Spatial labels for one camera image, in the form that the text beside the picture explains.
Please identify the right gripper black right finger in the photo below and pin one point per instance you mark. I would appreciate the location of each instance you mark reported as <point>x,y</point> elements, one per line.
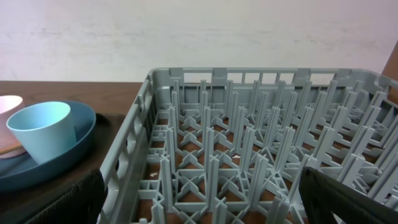
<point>324,198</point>

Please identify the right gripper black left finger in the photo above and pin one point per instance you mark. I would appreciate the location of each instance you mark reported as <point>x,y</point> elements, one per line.
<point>81,203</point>

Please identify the grey plastic dishwasher rack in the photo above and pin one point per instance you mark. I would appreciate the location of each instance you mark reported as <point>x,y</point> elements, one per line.
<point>228,145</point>

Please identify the dark brown serving tray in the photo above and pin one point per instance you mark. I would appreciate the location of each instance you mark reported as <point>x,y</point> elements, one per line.
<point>107,126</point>

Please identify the dark blue plate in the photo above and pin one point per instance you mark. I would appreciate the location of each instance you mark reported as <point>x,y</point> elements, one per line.
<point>22,171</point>

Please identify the light blue plastic cup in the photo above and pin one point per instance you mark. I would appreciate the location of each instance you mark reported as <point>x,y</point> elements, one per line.
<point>45,130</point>

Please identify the wooden chopstick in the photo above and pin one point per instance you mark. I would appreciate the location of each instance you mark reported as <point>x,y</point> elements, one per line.
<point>10,148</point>

